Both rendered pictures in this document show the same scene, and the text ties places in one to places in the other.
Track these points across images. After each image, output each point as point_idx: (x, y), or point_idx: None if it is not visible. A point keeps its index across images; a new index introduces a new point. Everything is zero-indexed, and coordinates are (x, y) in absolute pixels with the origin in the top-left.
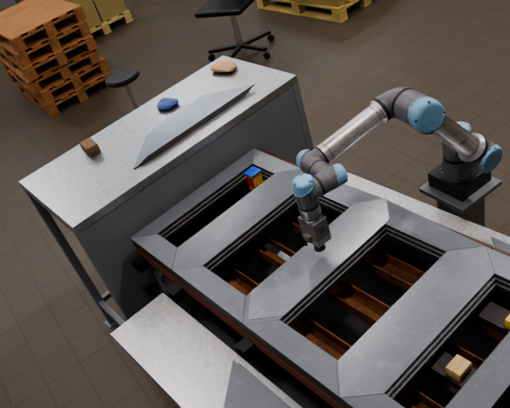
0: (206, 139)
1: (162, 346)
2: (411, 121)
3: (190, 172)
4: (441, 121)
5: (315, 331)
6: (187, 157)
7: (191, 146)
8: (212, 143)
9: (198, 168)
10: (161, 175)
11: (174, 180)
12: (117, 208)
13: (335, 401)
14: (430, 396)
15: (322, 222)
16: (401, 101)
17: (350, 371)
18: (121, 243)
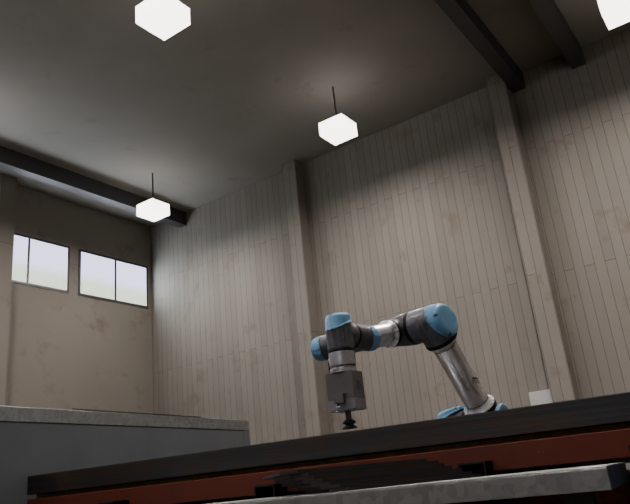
0: (152, 418)
1: None
2: (430, 318)
3: (124, 448)
4: (456, 328)
5: None
6: (127, 423)
7: (135, 414)
8: (156, 430)
9: (134, 451)
10: (93, 422)
11: (104, 442)
12: (28, 424)
13: (459, 448)
14: None
15: (359, 374)
16: (413, 312)
17: None
18: (8, 485)
